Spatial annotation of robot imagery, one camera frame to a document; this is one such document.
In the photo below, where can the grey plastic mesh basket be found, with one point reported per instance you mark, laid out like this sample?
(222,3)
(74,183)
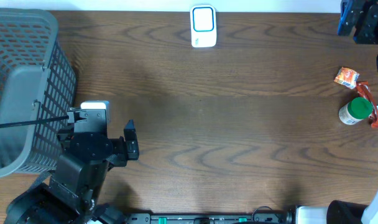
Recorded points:
(37,84)

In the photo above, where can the orange Kleenex tissue pack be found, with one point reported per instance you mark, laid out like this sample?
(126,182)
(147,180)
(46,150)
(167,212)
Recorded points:
(347,77)

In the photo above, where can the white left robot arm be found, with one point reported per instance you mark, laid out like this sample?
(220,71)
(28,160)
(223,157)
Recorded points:
(69,193)

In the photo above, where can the white barcode scanner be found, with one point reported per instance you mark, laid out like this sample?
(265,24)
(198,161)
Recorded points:
(203,26)

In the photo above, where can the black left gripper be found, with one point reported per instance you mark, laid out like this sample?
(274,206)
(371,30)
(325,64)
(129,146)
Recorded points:
(124,153)

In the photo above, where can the orange chocolate bar wrapper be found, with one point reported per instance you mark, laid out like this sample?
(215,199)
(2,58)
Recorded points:
(364,91)

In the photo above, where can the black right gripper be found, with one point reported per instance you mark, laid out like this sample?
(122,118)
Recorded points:
(377,14)

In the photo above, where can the green cap bottle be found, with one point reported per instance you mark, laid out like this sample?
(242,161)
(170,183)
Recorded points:
(355,111)

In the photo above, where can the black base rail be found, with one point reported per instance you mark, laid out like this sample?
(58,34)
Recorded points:
(263,214)

